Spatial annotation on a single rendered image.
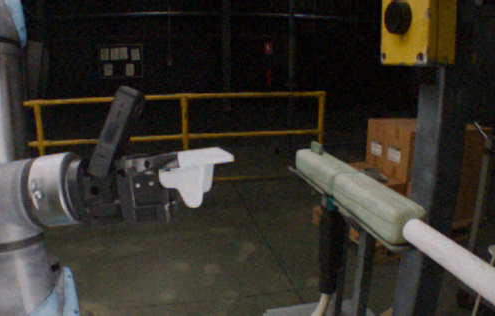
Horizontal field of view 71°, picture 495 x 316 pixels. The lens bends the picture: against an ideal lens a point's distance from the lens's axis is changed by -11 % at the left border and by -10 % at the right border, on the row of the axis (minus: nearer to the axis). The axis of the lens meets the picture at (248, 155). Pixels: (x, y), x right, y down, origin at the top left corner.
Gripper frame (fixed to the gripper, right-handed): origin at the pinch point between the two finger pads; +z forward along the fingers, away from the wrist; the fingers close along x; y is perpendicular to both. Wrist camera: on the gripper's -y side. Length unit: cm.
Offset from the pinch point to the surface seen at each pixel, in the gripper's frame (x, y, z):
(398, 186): -206, 45, 105
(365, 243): 0.5, 13.8, 14.4
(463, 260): 17.5, 11.5, 17.7
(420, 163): -12.7, 6.6, 29.2
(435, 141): -8.9, 3.1, 30.2
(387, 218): 8.3, 9.1, 14.6
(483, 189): -129, 40, 121
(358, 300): -1.2, 22.1, 13.3
